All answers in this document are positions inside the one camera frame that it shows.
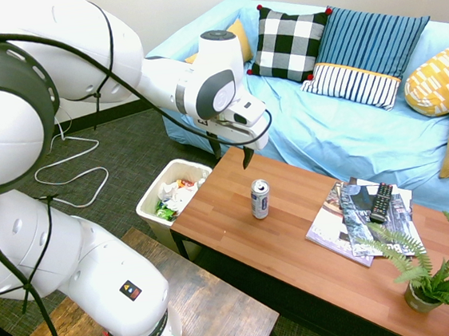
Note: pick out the black white checkered pillow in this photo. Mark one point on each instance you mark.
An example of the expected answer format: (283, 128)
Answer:
(288, 45)

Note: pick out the blue striped pillow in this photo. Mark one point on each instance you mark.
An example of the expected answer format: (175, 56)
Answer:
(365, 53)

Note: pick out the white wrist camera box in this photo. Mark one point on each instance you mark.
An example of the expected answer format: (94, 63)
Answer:
(252, 111)

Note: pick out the white plastic trash bin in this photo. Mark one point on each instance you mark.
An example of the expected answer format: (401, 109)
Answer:
(147, 212)

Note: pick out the wooden coffee table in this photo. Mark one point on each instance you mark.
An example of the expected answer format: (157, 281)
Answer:
(257, 253)

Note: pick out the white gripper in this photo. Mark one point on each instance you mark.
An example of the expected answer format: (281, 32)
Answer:
(245, 135)

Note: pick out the black remote control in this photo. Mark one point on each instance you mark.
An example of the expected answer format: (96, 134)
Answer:
(381, 203)

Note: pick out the silver drink can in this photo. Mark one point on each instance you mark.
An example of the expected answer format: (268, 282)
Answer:
(260, 202)

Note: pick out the dark cover magazine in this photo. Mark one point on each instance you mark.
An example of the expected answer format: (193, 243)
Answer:
(363, 225)

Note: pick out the green snack wrapper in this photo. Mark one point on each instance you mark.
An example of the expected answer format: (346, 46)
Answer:
(165, 212)

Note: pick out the sofa with light blue cover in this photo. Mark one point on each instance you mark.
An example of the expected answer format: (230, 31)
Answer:
(325, 137)

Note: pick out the rustic dark wooden table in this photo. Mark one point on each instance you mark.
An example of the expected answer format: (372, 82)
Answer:
(215, 313)

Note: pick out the crumpled white paper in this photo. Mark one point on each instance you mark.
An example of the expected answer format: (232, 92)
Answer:
(177, 195)

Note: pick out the orange snack wrapper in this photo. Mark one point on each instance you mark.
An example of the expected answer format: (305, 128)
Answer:
(187, 184)

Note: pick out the plain yellow pillow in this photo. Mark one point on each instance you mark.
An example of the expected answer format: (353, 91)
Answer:
(244, 41)

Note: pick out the yellow white patterned bolster pillow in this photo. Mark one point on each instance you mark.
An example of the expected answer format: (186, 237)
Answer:
(440, 81)

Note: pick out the stack of magazines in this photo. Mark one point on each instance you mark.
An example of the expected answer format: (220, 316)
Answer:
(327, 229)

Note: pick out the potted green fern plant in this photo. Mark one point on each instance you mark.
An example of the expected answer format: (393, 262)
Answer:
(422, 295)

